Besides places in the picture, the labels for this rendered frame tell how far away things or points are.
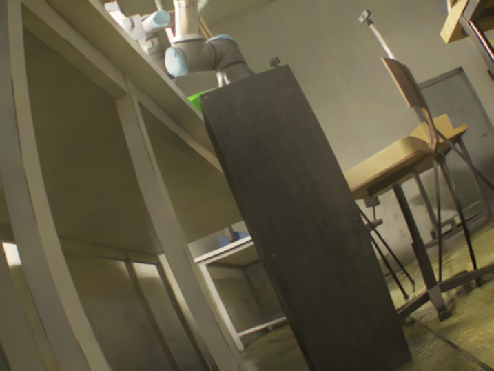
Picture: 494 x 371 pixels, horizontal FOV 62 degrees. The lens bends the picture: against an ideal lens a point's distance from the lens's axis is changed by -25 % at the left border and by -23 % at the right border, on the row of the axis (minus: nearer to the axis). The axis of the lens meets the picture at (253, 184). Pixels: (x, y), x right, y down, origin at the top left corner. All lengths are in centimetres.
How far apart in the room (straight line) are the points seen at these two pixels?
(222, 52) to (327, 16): 595
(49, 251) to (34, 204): 5
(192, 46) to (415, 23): 624
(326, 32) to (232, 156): 602
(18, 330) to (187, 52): 111
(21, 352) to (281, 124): 102
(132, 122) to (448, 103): 615
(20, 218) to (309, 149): 89
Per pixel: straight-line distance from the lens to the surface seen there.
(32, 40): 88
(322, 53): 701
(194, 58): 137
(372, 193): 178
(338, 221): 120
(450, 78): 711
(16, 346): 36
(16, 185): 50
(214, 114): 126
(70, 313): 46
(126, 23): 143
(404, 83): 172
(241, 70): 139
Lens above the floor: 32
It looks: 13 degrees up
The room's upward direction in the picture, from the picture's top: 23 degrees counter-clockwise
